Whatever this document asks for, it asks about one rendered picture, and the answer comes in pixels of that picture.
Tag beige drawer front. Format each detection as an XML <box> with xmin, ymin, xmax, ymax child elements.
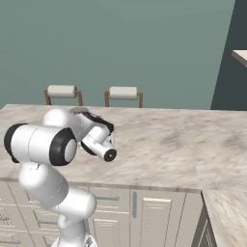
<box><xmin>87</xmin><ymin>212</ymin><xmax>131</xmax><ymax>247</ymax></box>
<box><xmin>87</xmin><ymin>186</ymin><xmax>131</xmax><ymax>213</ymax></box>
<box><xmin>28</xmin><ymin>210</ymin><xmax>67</xmax><ymax>233</ymax></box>
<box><xmin>0</xmin><ymin>231</ymin><xmax>36</xmax><ymax>247</ymax></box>
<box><xmin>0</xmin><ymin>205</ymin><xmax>26</xmax><ymax>232</ymax></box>

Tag beige cabinet door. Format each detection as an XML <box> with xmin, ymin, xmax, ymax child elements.
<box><xmin>129</xmin><ymin>189</ymin><xmax>188</xmax><ymax>247</ymax></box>

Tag grey door handle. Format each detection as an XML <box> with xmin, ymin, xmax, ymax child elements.
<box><xmin>131</xmin><ymin>191</ymin><xmax>138</xmax><ymax>220</ymax></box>

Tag white cushion wooden stool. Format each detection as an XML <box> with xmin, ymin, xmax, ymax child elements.
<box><xmin>43</xmin><ymin>84</ymin><xmax>84</xmax><ymax>107</ymax></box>
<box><xmin>103</xmin><ymin>85</ymin><xmax>144</xmax><ymax>109</ymax></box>

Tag beige cabinet side panel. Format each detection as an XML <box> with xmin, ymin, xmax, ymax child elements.
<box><xmin>190</xmin><ymin>191</ymin><xmax>220</xmax><ymax>247</ymax></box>

